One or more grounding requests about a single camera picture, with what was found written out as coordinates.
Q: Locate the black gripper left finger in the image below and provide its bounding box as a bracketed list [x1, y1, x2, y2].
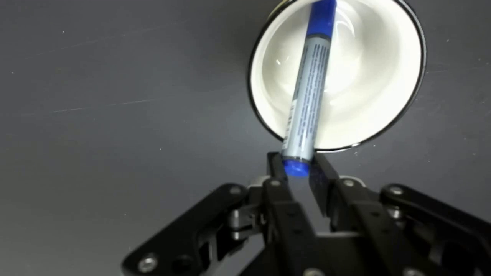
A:
[121, 151, 326, 276]

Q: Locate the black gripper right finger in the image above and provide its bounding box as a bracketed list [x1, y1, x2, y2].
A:
[308, 154, 491, 276]

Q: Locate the blue capped white marker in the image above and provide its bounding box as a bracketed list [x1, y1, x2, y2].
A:
[280, 0, 337, 180]

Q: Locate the white round bowl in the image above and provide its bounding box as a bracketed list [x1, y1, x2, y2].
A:
[246, 0, 427, 154]

